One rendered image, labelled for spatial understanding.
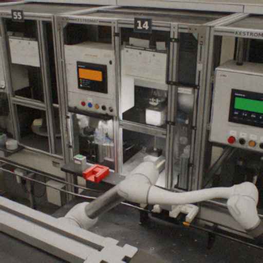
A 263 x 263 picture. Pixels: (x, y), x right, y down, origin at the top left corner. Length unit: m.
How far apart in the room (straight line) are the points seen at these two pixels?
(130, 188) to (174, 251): 0.71
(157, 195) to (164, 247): 0.68
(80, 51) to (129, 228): 1.26
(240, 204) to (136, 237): 0.98
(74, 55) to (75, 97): 0.31
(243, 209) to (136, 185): 0.54
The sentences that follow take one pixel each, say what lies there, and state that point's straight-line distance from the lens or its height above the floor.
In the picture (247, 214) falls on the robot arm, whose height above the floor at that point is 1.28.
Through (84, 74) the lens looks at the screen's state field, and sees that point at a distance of 2.68.
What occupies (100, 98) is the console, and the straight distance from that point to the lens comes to 2.68.
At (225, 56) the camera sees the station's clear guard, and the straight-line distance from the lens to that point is 2.24.
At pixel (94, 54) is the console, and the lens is 2.62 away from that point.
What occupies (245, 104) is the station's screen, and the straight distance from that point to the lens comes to 2.22.
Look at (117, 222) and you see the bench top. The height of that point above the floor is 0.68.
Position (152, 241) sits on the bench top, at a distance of 2.59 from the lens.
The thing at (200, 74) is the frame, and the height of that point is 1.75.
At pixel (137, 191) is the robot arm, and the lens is 1.95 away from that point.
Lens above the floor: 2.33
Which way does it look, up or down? 24 degrees down
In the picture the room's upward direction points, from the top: straight up
